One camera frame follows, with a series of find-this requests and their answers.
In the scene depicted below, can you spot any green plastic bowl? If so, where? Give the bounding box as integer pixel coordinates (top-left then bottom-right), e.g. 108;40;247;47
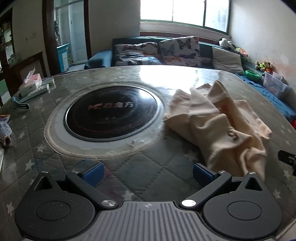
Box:
245;70;261;80

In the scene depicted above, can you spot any light blue cabinet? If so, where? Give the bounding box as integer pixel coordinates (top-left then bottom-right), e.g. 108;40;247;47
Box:
57;43;71;73

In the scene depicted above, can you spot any clear plastic storage box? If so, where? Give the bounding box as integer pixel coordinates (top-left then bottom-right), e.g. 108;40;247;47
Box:
262;72;291;99

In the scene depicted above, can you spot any cream knit garment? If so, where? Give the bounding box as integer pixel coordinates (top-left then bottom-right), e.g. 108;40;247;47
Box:
164;80;273;181

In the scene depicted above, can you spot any colourful plush toy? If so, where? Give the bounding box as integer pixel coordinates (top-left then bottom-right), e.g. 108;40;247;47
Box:
255;61;274;74

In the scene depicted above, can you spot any round black induction cooktop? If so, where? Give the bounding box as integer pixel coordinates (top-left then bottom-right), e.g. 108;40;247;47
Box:
63;86;160;141

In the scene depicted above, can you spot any white plush toy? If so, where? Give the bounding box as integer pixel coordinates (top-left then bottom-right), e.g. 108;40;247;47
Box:
218;37;235;50

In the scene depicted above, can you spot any window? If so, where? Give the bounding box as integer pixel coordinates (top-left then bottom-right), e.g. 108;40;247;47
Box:
140;0;232;33

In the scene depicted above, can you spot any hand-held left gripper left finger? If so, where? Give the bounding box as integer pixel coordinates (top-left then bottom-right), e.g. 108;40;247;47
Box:
32;162;118;209

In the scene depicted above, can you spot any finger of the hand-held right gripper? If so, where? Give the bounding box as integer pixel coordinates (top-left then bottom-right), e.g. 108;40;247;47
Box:
278;150;296;168

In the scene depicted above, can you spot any blue sofa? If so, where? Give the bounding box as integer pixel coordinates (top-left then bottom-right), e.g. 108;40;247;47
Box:
84;37;296;121

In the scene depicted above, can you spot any white remote control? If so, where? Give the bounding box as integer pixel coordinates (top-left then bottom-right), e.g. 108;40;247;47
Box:
17;84;50;103

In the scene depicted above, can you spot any blue knitted cloth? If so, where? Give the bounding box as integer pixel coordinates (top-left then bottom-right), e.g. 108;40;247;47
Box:
0;115;12;147

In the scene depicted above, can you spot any butterfly print pillow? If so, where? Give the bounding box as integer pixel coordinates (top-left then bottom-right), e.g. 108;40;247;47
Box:
159;36;201;68
115;42;160;58
115;54;162;67

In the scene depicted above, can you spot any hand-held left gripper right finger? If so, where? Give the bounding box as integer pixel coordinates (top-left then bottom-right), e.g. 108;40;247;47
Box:
180;163;265;209

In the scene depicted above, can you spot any dark wooden door frame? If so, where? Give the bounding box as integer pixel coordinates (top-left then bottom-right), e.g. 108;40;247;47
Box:
43;0;92;75

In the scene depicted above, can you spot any green white packet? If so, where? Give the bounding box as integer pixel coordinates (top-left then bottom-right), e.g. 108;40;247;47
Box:
40;77;56;90

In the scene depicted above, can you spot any grey pillow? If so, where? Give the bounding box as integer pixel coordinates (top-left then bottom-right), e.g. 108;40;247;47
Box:
211;46;245;75

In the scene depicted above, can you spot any white box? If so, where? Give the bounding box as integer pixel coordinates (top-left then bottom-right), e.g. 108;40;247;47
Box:
18;81;42;97

